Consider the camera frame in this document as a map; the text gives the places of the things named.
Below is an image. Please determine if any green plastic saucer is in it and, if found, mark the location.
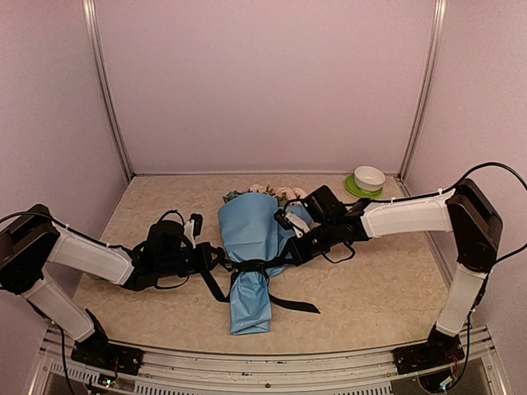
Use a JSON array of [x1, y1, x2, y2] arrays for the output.
[[344, 174, 383, 199]]

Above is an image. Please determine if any aluminium table frame rail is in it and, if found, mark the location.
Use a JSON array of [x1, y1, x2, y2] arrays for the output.
[[28, 324, 511, 395]]

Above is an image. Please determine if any right corner metal post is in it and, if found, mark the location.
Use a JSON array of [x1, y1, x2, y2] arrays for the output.
[[398, 0, 448, 182]]

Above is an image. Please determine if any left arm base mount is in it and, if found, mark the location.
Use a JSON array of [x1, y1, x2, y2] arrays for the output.
[[71, 309, 144, 376]]

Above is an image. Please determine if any fake flower bunch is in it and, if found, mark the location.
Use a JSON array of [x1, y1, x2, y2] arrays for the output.
[[222, 184, 307, 207]]

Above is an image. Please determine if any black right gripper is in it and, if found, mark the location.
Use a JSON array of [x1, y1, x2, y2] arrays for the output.
[[278, 219, 338, 266]]

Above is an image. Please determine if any white ceramic bowl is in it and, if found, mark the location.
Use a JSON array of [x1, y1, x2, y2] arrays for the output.
[[353, 165, 386, 193]]

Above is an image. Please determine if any corner metal post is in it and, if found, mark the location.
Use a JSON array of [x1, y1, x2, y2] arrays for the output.
[[82, 0, 135, 184], [398, 0, 448, 182]]

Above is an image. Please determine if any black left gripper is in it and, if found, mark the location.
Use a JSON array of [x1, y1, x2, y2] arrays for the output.
[[157, 241, 225, 278]]

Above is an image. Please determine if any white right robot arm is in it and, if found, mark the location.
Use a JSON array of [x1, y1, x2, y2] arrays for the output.
[[286, 179, 503, 365]]

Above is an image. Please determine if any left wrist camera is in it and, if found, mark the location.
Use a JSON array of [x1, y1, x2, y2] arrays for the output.
[[184, 213, 203, 249]]

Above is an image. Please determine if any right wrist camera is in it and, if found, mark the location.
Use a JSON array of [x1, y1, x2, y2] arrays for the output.
[[273, 209, 310, 238]]

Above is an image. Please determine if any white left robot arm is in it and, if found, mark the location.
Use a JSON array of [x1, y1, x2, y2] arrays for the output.
[[1, 204, 227, 366]]

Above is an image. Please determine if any black printed ribbon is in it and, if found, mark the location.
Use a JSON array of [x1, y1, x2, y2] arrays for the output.
[[198, 259, 320, 318]]

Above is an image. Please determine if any blue wrapping paper sheet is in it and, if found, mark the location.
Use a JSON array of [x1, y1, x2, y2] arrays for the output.
[[218, 193, 319, 336]]

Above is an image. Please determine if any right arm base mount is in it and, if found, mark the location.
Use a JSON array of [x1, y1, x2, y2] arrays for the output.
[[392, 325, 465, 374]]

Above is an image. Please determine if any left corner metal post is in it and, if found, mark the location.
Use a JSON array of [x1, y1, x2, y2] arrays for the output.
[[82, 0, 135, 184]]

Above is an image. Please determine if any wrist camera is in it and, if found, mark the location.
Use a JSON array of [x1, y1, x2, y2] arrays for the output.
[[184, 213, 203, 249], [273, 209, 310, 238]]

